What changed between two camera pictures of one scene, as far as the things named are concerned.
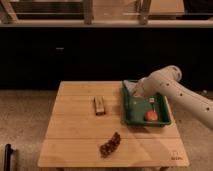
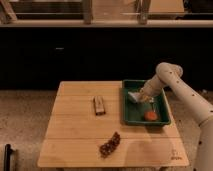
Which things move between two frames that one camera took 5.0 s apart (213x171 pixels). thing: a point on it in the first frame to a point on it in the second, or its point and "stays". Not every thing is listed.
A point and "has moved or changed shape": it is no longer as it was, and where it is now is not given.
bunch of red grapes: x=107 y=148 stays
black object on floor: x=7 y=157 stays
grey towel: x=131 y=85 has moved or changed shape
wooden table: x=86 y=129 stays
